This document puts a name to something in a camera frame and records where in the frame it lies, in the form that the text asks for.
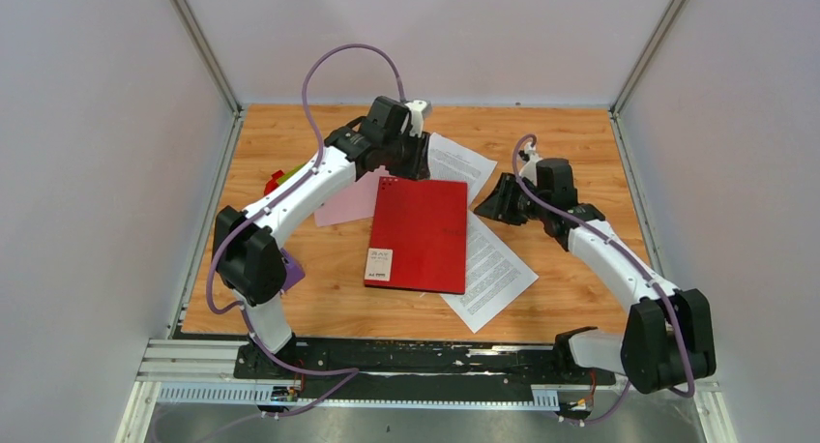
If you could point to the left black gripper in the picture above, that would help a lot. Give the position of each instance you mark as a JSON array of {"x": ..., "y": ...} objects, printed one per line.
[{"x": 420, "y": 167}]

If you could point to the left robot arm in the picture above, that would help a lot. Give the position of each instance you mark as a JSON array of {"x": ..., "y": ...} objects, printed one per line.
[{"x": 248, "y": 254}]

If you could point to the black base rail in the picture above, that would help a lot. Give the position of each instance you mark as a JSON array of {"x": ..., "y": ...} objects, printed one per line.
[{"x": 398, "y": 374}]

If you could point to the pink paper sheet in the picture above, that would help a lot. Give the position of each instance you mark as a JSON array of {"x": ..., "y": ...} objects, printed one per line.
[{"x": 354, "y": 203}]

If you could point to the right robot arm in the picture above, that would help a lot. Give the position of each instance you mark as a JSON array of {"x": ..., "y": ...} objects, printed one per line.
[{"x": 668, "y": 342}]

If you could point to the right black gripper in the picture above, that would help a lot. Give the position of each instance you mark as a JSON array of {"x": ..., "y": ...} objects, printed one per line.
[{"x": 497, "y": 205}]

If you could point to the red folder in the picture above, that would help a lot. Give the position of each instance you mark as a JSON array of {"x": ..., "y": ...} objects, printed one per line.
[{"x": 418, "y": 239}]

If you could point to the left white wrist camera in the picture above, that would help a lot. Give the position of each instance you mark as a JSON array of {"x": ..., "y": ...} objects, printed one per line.
[{"x": 419, "y": 111}]

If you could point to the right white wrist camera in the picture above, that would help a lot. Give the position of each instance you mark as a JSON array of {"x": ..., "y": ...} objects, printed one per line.
[{"x": 530, "y": 158}]

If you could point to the green toy block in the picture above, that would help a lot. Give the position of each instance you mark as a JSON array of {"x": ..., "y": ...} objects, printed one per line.
[{"x": 284, "y": 176}]

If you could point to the printed paper sheet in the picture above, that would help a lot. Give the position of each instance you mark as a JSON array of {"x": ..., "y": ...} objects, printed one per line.
[
  {"x": 450, "y": 161},
  {"x": 495, "y": 276}
]

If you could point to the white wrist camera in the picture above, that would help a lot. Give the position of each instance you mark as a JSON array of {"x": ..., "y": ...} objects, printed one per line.
[
  {"x": 419, "y": 111},
  {"x": 530, "y": 158}
]

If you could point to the purple box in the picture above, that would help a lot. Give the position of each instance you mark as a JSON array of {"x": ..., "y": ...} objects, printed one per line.
[{"x": 294, "y": 271}]

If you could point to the red toy block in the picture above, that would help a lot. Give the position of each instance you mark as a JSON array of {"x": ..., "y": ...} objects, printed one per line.
[{"x": 273, "y": 182}]

